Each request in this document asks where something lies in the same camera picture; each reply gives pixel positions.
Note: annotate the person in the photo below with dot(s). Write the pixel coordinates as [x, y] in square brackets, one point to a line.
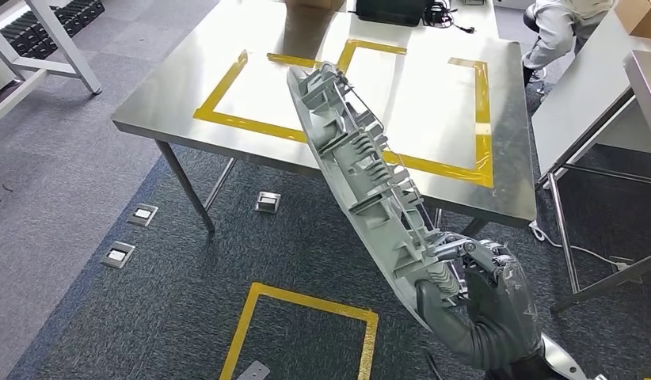
[556, 31]

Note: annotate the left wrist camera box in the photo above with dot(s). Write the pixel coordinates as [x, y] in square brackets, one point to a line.
[253, 371]

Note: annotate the stainless steel table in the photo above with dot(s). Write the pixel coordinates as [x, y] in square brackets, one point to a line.
[645, 94]

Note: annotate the black equipment case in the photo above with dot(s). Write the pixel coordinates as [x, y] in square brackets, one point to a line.
[391, 11]

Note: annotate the brown cardboard box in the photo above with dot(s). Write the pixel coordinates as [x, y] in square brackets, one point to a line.
[640, 15]
[315, 4]

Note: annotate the white table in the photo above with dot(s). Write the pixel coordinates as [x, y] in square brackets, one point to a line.
[582, 105]

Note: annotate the black trays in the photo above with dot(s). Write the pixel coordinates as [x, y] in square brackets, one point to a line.
[42, 26]

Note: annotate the white metal rack frame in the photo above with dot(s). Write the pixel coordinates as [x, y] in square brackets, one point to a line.
[63, 47]

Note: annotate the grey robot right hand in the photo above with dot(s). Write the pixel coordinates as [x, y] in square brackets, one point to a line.
[501, 304]

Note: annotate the metal floor socket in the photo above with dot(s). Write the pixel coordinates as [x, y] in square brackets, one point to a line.
[627, 270]
[142, 215]
[118, 255]
[268, 202]

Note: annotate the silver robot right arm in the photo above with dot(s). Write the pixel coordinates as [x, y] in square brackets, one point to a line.
[506, 356]

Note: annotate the silver plastic wheel hubcap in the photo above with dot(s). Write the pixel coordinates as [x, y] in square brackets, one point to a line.
[362, 173]

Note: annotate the stainless steel workbench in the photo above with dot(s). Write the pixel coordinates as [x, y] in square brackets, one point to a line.
[173, 115]

